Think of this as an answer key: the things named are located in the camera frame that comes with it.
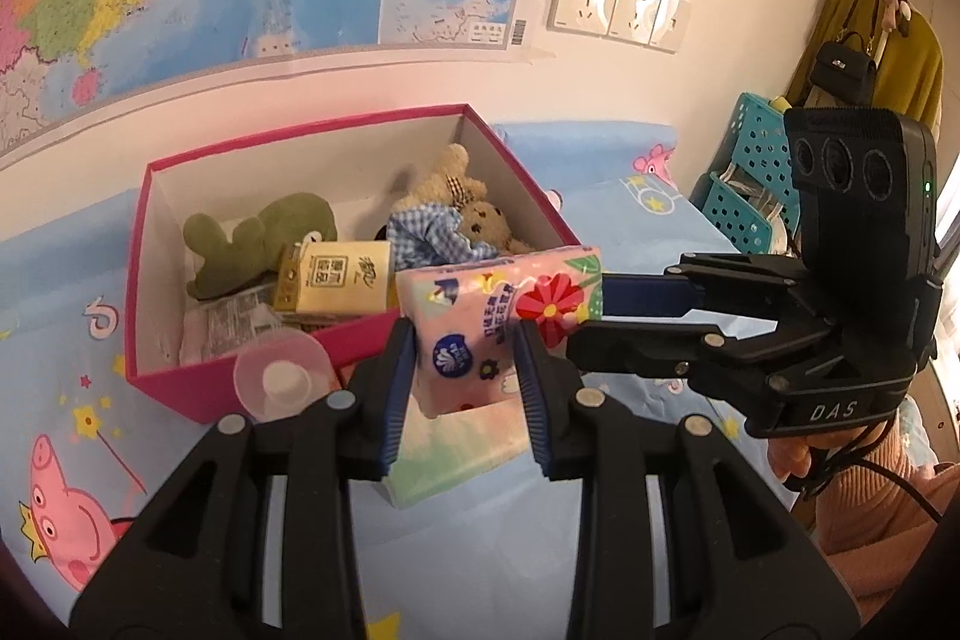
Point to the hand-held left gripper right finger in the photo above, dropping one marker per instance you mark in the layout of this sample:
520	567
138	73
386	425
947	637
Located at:
532	400

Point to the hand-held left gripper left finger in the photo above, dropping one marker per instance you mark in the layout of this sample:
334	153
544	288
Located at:
396	400

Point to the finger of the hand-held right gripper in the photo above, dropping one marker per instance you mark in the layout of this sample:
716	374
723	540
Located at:
645	293
637	347

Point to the pink floral tissue pack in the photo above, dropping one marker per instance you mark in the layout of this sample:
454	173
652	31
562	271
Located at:
465	325

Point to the yellow tissue pack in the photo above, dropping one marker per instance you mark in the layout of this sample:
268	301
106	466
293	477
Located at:
337	280

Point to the white mask packet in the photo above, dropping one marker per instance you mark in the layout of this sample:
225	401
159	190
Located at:
240	314

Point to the green plush toy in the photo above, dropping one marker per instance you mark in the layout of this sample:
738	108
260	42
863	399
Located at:
247	242

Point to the beige teddy bear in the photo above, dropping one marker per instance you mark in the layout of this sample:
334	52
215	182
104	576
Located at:
442	175

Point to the pink cardboard box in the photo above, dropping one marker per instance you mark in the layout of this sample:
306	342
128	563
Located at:
315	160

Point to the person's right forearm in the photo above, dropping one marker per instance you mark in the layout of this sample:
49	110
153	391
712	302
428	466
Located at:
877	497

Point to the person's right hand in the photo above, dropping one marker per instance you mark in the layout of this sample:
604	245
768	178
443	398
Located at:
787	456

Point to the pink plastic suction cup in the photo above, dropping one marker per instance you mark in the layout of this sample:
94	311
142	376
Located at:
281	377

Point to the blue perforated plastic basket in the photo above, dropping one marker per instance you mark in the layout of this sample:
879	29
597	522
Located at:
757	145
739	216

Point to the brown teddy bear gingham dress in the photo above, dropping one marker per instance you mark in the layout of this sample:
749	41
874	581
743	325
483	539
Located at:
484	224

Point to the black handbag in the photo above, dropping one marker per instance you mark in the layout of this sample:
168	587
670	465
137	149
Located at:
844	70

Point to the mustard yellow coat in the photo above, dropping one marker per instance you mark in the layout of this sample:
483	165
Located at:
911	70

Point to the person's pink sweater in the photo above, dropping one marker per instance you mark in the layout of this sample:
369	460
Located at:
900	587

